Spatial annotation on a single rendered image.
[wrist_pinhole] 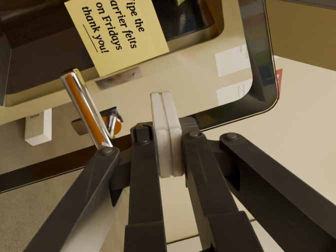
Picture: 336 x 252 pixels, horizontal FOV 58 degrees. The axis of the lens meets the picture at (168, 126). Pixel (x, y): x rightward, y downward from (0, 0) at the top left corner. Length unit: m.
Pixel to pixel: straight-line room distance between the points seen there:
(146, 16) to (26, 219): 0.46
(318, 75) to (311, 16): 1.05
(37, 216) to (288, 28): 0.55
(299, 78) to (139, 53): 1.14
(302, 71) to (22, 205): 1.13
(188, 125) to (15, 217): 0.48
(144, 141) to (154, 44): 0.17
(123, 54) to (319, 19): 0.23
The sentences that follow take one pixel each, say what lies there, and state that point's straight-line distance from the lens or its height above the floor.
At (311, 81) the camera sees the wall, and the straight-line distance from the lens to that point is 1.46.
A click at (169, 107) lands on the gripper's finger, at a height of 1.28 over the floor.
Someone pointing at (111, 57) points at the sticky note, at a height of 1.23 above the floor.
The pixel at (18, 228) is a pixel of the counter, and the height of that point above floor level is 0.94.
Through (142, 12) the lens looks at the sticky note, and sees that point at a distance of 0.31.
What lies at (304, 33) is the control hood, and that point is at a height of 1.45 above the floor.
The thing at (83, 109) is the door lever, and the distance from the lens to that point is 0.29.
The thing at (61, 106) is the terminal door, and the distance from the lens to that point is 0.35.
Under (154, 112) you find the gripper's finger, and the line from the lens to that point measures 0.18.
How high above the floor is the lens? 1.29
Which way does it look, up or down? 6 degrees down
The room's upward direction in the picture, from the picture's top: 73 degrees clockwise
